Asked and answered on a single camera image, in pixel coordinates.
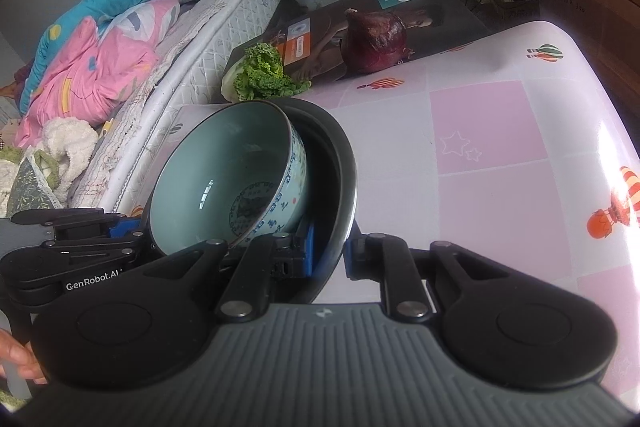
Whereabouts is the pink printed tablecloth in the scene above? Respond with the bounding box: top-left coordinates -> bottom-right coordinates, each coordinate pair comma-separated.
115,21 -> 640,408

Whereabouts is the white fleece blanket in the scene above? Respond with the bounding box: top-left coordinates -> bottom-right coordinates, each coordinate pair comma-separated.
0,117 -> 99,202

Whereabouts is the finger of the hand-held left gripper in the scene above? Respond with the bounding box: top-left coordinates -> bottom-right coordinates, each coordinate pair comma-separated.
42,232 -> 156,260
10,208 -> 147,242

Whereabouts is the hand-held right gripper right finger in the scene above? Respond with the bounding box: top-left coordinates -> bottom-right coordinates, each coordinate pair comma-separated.
344,233 -> 507,323

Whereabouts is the red onion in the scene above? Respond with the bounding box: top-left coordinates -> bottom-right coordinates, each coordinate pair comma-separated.
340,8 -> 408,75

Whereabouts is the green leaf-print pillow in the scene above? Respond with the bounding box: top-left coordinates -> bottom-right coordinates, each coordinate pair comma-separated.
7,147 -> 66,218

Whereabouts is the napa cabbage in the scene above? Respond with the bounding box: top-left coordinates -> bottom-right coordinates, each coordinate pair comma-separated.
221,43 -> 312,104

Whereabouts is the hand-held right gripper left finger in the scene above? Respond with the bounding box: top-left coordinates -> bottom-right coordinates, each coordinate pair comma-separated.
142,226 -> 316,323

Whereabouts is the pink and blue quilt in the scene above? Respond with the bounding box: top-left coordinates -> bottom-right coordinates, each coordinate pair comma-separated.
14,0 -> 181,148

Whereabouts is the person's left hand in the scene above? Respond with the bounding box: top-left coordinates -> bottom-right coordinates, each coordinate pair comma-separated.
0,328 -> 49,385

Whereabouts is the dark printed flat box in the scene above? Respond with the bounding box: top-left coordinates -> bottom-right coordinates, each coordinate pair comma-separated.
222,0 -> 493,100

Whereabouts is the teal ceramic bowl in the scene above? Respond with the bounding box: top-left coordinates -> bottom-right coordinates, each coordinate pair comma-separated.
148,101 -> 308,258

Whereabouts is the small steel bowl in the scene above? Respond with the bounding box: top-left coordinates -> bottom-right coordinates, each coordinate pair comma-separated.
140,98 -> 359,305

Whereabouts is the white quilted mattress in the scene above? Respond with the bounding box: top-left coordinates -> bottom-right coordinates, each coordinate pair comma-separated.
70,0 -> 288,218

